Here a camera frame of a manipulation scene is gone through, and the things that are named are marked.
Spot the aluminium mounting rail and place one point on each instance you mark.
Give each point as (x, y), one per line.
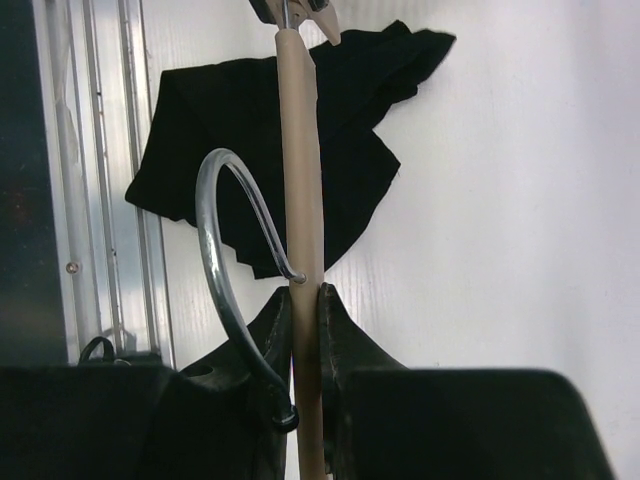
(97, 109)

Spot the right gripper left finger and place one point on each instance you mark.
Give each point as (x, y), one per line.
(210, 420)

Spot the wooden clip hanger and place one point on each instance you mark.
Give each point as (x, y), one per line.
(300, 256)

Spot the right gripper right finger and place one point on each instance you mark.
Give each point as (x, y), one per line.
(383, 420)

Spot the black shorts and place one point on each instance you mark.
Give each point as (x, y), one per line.
(235, 105)

